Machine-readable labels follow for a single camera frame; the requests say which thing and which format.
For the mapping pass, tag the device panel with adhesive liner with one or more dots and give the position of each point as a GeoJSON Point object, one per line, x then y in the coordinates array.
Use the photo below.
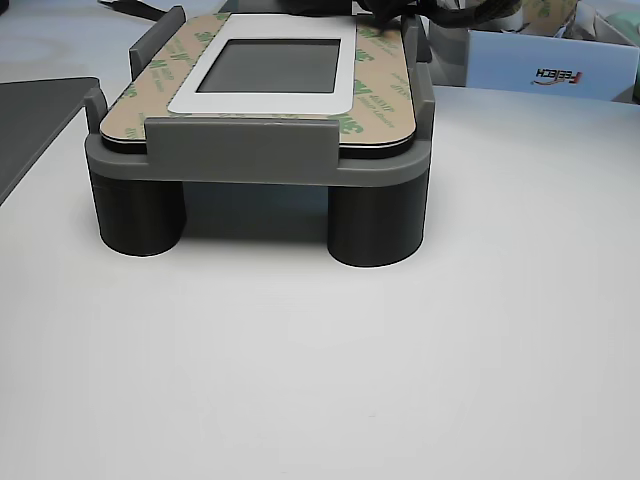
{"type": "Point", "coordinates": [385, 100]}

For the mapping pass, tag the discarded tan 3M film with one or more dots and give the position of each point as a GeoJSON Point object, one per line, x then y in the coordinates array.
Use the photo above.
{"type": "Point", "coordinates": [545, 12]}

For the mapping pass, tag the grey device holder fixture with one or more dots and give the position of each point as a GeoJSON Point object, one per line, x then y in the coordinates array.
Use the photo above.
{"type": "Point", "coordinates": [240, 150]}

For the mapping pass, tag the white-framed screen device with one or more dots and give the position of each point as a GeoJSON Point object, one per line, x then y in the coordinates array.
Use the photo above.
{"type": "Point", "coordinates": [280, 102]}

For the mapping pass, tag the white Feetech cardboard box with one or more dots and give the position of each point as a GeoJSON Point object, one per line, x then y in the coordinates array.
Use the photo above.
{"type": "Point", "coordinates": [525, 60]}

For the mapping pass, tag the dark grey flat tray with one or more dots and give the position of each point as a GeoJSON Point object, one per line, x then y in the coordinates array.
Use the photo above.
{"type": "Point", "coordinates": [35, 125]}

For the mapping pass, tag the pale green roll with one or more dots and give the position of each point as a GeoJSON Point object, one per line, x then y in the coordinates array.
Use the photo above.
{"type": "Point", "coordinates": [625, 25]}

